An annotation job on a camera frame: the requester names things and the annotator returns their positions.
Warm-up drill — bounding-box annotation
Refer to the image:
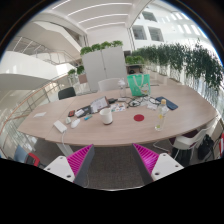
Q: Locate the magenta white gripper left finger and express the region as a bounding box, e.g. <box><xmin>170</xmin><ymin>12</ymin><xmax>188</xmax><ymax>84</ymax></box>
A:
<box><xmin>44</xmin><ymin>144</ymin><xmax>95</xmax><ymax>187</ymax></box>

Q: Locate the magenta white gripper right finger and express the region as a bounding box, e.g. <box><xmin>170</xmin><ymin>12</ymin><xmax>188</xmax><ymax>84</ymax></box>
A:
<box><xmin>132</xmin><ymin>143</ymin><xmax>183</xmax><ymax>185</ymax></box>

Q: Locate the clear plastic water bottle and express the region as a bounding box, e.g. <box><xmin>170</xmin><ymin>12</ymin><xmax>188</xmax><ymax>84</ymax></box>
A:
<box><xmin>155</xmin><ymin>99</ymin><xmax>169</xmax><ymax>131</ymax></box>

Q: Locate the white power adapter box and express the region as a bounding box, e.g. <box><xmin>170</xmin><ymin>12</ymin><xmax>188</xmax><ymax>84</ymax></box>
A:
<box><xmin>54</xmin><ymin>120</ymin><xmax>67</xmax><ymax>133</ymax></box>

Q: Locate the white computer mouse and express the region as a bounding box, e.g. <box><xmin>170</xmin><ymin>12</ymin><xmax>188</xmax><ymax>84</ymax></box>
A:
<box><xmin>71</xmin><ymin>119</ymin><xmax>80</xmax><ymax>128</ymax></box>

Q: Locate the red chair lower left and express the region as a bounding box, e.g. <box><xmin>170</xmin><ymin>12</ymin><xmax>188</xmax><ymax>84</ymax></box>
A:
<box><xmin>25</xmin><ymin>153</ymin><xmax>45</xmax><ymax>167</ymax></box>

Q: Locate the red round coaster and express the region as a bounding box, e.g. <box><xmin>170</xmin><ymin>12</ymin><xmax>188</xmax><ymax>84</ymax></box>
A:
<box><xmin>134</xmin><ymin>114</ymin><xmax>144</xmax><ymax>121</ymax></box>

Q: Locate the blue marker pen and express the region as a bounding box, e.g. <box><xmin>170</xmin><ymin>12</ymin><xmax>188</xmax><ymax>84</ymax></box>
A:
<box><xmin>84</xmin><ymin>115</ymin><xmax>92</xmax><ymax>121</ymax></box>

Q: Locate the red black smartphone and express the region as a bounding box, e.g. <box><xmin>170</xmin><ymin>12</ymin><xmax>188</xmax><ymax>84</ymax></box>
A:
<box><xmin>68</xmin><ymin>110</ymin><xmax>75</xmax><ymax>117</ymax></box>

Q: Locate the white chair at right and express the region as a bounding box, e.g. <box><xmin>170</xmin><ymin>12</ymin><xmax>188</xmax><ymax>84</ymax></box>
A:
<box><xmin>168</xmin><ymin>119</ymin><xmax>215</xmax><ymax>167</ymax></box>

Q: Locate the black bag on floor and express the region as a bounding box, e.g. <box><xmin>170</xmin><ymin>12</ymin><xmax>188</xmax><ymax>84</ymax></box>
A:
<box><xmin>198</xmin><ymin>134</ymin><xmax>214</xmax><ymax>160</ymax></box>

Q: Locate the white mug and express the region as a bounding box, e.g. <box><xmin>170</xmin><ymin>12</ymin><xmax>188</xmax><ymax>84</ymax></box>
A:
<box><xmin>100</xmin><ymin>108</ymin><xmax>113</xmax><ymax>125</ymax></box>

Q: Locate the dark blue notebook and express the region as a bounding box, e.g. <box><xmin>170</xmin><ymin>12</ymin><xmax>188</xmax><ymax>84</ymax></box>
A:
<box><xmin>155</xmin><ymin>96</ymin><xmax>178</xmax><ymax>110</ymax></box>

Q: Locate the tablet with white screen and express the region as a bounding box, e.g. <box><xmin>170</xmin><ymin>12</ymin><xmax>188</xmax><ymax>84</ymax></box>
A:
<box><xmin>90</xmin><ymin>96</ymin><xmax>109</xmax><ymax>113</ymax></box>

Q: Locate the black chair behind table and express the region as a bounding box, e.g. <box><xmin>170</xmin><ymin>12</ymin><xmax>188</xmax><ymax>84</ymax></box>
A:
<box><xmin>58</xmin><ymin>87</ymin><xmax>76</xmax><ymax>100</ymax></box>

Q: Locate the green tote bag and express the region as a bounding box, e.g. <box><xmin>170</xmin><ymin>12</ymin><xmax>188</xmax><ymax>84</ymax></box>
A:
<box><xmin>127</xmin><ymin>74</ymin><xmax>151</xmax><ymax>96</ymax></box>

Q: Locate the white chair behind table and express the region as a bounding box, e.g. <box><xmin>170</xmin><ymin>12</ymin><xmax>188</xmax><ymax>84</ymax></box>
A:
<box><xmin>98</xmin><ymin>78</ymin><xmax>125</xmax><ymax>92</ymax></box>

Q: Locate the clear bottle at back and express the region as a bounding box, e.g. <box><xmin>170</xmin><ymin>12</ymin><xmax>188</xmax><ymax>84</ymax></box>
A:
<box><xmin>118</xmin><ymin>78</ymin><xmax>126</xmax><ymax>98</ymax></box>

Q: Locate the white cabinet with plants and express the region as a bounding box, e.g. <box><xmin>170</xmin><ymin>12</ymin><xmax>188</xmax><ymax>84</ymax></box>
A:
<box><xmin>82</xmin><ymin>46</ymin><xmax>127</xmax><ymax>91</ymax></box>

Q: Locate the hanging green plant hedge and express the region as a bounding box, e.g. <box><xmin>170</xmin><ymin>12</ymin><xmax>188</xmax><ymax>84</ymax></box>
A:
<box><xmin>125</xmin><ymin>40</ymin><xmax>224</xmax><ymax>91</ymax></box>

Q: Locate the black cables pile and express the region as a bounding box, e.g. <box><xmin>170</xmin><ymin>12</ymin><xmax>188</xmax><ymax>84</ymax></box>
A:
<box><xmin>125</xmin><ymin>95</ymin><xmax>160</xmax><ymax>109</ymax></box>

